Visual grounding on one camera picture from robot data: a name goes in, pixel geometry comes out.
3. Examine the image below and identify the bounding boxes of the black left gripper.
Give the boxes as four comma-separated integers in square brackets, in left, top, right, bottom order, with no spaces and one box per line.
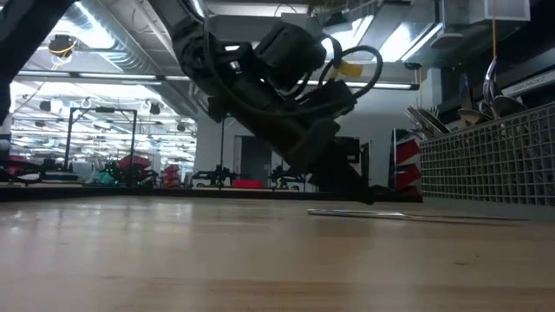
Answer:
[206,76,378,205]

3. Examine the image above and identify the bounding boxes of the steel fork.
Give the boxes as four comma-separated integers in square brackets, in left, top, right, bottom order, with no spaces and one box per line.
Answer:
[406,106,452,140]

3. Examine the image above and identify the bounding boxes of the grey mesh cutlery caddy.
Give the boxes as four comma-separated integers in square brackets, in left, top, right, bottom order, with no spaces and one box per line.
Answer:
[418,101,555,218]

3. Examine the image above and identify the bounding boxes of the black monitor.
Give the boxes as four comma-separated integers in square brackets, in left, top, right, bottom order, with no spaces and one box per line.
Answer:
[340,134,362,165]

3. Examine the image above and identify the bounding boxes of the red shelf rack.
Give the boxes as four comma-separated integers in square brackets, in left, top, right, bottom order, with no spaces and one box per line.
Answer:
[391,127,422,197]

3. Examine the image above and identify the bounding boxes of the red tray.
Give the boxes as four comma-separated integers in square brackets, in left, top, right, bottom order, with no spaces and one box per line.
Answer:
[232,179,264,190]

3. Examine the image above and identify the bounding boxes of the black round ceiling device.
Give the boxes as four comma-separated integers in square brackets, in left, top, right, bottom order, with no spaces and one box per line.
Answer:
[46,33,80,59]

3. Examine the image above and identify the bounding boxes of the yellow cable tag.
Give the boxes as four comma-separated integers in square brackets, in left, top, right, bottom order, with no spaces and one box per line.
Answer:
[335,60,364,80]

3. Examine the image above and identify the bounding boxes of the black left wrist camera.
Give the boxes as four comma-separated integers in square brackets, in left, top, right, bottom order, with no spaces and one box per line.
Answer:
[254,21,328,91]

